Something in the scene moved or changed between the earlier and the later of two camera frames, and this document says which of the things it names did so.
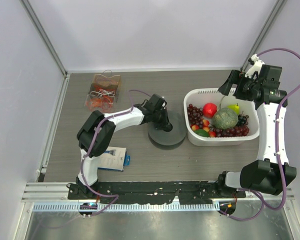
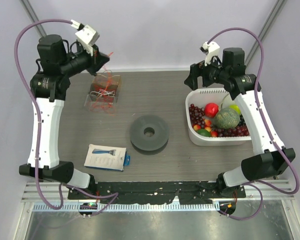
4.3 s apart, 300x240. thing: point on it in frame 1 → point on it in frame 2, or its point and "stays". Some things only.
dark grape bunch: x=242 y=120 stays
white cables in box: x=102 y=92 stays
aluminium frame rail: x=58 y=191 stays
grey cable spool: x=171 y=140 → x=149 y=145
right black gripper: x=237 y=77 → x=198 y=70
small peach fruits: x=206 y=123 stays
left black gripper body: x=160 y=119 → x=79 y=61
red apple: x=209 y=109 stays
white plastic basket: x=212 y=96 stays
